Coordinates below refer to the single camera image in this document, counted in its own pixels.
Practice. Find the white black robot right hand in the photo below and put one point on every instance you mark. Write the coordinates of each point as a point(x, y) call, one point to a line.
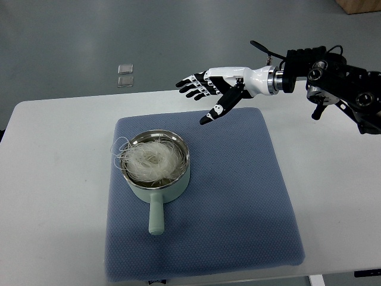
point(231, 84)

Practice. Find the white vermicelli nest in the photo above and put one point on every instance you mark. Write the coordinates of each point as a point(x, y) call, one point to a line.
point(151, 162)

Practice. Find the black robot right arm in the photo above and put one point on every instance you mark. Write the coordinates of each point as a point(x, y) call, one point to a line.
point(331, 81)

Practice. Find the mint green steel pot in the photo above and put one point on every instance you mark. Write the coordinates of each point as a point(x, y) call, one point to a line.
point(157, 197)

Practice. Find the lower clear floor plate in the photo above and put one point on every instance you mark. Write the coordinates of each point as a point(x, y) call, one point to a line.
point(125, 81)

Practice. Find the clear floor plate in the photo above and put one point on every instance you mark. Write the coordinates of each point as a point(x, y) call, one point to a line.
point(125, 69)
point(125, 81)

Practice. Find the upper clear floor plate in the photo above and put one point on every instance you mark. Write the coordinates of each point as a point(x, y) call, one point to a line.
point(125, 69)

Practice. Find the blue textured table mat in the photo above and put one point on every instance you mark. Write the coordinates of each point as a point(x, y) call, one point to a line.
point(234, 215)

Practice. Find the brown wooden box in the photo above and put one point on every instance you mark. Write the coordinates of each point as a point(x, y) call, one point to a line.
point(359, 6)

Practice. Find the blue label under mat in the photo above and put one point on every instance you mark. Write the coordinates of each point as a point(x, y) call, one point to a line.
point(162, 281)

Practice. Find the white table leg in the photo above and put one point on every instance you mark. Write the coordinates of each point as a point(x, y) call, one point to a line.
point(316, 280)

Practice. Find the black table control panel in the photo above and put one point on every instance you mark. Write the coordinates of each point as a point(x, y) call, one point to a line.
point(367, 273)

